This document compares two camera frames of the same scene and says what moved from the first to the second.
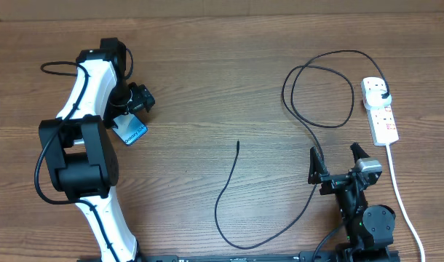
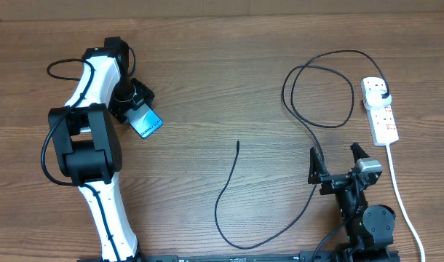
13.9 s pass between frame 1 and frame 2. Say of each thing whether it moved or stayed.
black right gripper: stayed
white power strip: stayed
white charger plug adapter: stayed
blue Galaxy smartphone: moved
